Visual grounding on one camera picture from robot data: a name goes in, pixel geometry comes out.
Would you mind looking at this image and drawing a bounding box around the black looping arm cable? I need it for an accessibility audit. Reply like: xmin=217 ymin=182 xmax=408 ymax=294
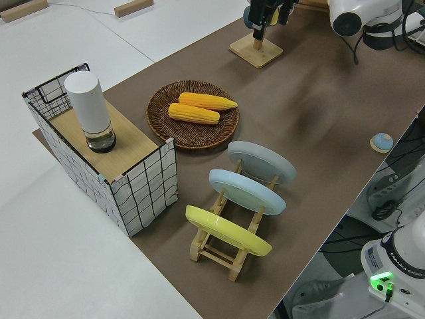
xmin=341 ymin=33 xmax=362 ymax=66

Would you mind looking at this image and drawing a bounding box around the wooden stand with square base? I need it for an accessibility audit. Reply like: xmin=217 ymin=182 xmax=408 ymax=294
xmin=228 ymin=31 xmax=284 ymax=70

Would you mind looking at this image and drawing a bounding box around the wooden drawer cabinet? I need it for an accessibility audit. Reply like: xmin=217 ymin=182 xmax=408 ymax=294
xmin=297 ymin=0 xmax=331 ymax=14

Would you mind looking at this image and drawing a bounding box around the black wire rack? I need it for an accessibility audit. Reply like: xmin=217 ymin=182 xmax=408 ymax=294
xmin=35 ymin=62 xmax=91 ymax=120

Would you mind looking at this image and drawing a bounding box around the wooden block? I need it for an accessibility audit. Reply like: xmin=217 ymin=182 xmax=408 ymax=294
xmin=0 ymin=0 xmax=48 ymax=23
xmin=114 ymin=0 xmax=154 ymax=17

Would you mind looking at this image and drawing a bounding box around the yellow corn cob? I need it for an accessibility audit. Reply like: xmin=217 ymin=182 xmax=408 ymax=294
xmin=178 ymin=92 xmax=239 ymax=112
xmin=168 ymin=102 xmax=221 ymax=126

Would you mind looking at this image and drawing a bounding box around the white grid-patterned box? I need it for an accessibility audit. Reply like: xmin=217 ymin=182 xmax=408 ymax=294
xmin=21 ymin=62 xmax=179 ymax=237

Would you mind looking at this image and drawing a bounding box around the blue call bell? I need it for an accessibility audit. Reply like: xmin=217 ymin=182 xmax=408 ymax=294
xmin=369 ymin=132 xmax=394 ymax=154

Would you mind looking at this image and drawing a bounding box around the thin grey wire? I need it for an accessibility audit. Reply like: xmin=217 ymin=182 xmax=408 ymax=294
xmin=49 ymin=0 xmax=116 ymax=16

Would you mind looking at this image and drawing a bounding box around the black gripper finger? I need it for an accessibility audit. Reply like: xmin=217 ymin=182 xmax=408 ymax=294
xmin=249 ymin=0 xmax=267 ymax=38
xmin=278 ymin=0 xmax=295 ymax=26

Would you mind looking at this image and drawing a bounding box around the brown table mat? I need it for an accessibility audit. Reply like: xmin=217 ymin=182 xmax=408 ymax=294
xmin=32 ymin=0 xmax=425 ymax=319

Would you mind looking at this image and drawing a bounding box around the round wicker tray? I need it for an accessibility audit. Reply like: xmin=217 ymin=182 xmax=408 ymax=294
xmin=145 ymin=79 xmax=240 ymax=154

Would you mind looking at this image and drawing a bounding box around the white countertop oven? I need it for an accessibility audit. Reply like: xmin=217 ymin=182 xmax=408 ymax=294
xmin=400 ymin=9 xmax=425 ymax=47

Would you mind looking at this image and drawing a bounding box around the yellow plate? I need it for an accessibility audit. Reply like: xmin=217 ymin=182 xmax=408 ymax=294
xmin=185 ymin=205 xmax=274 ymax=257

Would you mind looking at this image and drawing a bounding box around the light blue plate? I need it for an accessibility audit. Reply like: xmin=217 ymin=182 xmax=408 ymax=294
xmin=208 ymin=168 xmax=287 ymax=217

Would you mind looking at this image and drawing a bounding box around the wooden plate rack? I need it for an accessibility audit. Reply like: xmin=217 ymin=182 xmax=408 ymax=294
xmin=189 ymin=158 xmax=280 ymax=282

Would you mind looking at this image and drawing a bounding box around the grey base plate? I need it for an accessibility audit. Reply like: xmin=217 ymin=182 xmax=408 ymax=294
xmin=292 ymin=277 xmax=349 ymax=319

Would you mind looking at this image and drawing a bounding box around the black branded cable strap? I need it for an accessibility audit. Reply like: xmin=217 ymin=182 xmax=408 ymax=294
xmin=363 ymin=25 xmax=395 ymax=51

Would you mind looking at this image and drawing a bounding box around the teal and yellow round toy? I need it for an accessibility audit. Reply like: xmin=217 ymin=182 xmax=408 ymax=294
xmin=242 ymin=5 xmax=280 ymax=28

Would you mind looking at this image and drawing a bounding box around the black hanging cable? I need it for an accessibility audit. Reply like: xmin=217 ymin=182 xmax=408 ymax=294
xmin=393 ymin=0 xmax=425 ymax=57

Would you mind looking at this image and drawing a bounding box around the white cylindrical grinder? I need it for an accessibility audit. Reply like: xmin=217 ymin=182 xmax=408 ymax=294
xmin=64 ymin=72 xmax=118 ymax=154

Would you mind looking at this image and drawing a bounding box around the grey power strip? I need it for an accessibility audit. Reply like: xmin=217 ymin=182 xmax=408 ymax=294
xmin=367 ymin=164 xmax=418 ymax=217

